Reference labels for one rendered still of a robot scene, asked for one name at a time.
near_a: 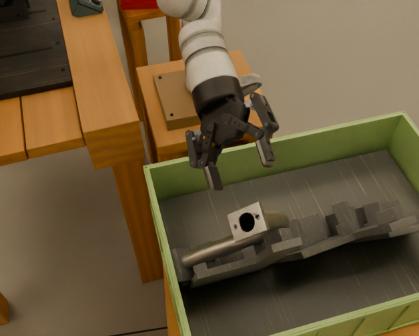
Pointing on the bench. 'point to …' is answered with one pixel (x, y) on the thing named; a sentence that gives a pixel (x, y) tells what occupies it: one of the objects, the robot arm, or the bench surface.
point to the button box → (85, 8)
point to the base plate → (27, 55)
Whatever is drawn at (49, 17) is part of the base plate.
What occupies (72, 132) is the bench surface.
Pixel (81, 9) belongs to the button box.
